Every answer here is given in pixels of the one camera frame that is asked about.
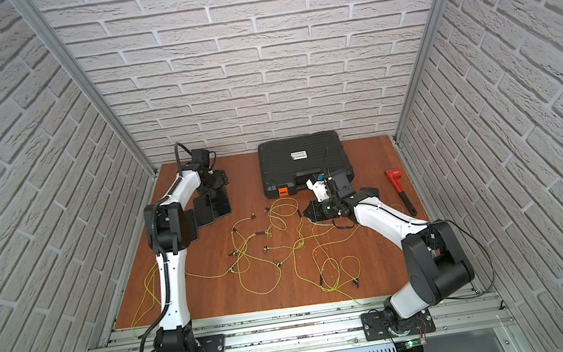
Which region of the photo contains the yellow-green earphone cables tangle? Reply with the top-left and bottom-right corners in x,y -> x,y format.
113,177 -> 432,342

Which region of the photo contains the black smartphone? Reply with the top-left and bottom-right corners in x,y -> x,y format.
180,209 -> 199,247
193,195 -> 215,228
210,186 -> 231,219

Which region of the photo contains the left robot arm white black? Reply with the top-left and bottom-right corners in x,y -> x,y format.
143,149 -> 231,352

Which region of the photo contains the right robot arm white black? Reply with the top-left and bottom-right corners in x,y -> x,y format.
305,170 -> 475,334

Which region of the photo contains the red pipe wrench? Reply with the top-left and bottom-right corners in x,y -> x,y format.
385,168 -> 418,217

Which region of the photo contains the black plastic tool case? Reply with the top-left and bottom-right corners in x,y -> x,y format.
257,130 -> 355,199

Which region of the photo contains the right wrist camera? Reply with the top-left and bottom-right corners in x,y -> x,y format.
306,174 -> 330,203

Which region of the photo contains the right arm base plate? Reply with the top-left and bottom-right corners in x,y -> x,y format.
360,309 -> 437,342

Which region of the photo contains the aluminium rail frame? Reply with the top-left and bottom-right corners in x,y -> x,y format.
89,285 -> 516,352

